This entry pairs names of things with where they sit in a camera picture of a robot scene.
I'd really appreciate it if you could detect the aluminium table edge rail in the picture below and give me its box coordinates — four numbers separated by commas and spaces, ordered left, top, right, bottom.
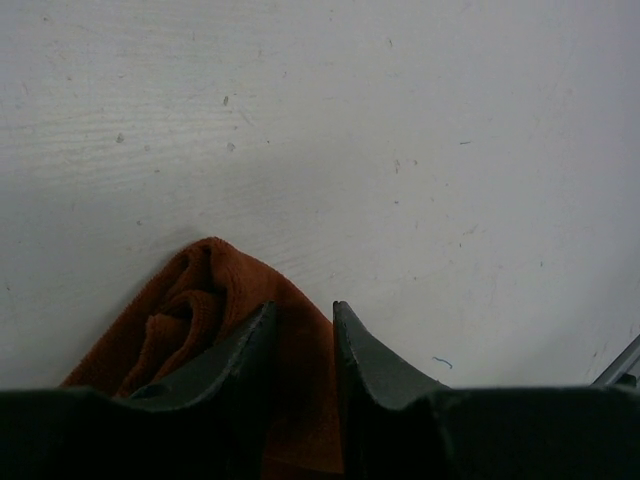
593, 336, 640, 390

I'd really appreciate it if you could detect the brown microfiber towel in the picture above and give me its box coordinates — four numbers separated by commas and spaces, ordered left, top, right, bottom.
63, 237, 344, 479

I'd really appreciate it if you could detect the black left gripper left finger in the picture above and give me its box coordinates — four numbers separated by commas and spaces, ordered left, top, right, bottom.
1, 302, 277, 479

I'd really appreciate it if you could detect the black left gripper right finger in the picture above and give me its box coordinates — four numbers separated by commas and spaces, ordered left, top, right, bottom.
333, 302, 639, 479

